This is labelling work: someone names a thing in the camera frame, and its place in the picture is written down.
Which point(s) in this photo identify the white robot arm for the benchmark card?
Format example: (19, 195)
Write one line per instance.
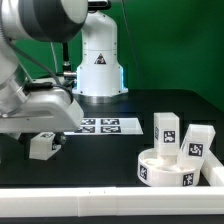
(41, 20)

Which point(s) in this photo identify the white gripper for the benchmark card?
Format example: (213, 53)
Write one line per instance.
(39, 107)

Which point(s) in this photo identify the white front fence bar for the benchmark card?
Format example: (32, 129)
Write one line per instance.
(111, 201)

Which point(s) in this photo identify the white marker sheet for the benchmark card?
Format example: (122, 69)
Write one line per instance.
(108, 126)

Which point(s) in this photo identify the white right fence bar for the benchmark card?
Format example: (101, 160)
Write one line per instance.
(213, 170)

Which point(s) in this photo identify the white fence bar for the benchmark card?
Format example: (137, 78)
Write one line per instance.
(111, 201)
(213, 170)

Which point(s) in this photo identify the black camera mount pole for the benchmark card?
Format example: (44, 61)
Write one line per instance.
(67, 69)

